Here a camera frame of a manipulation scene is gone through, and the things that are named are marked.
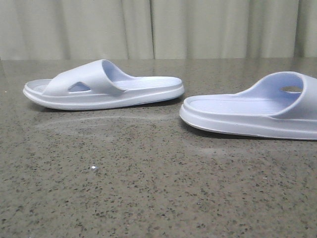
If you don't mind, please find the light blue slipper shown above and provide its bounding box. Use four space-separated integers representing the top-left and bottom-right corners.
180 71 317 140
23 59 184 111

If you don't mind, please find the beige curtain backdrop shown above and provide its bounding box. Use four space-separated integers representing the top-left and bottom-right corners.
0 0 317 60

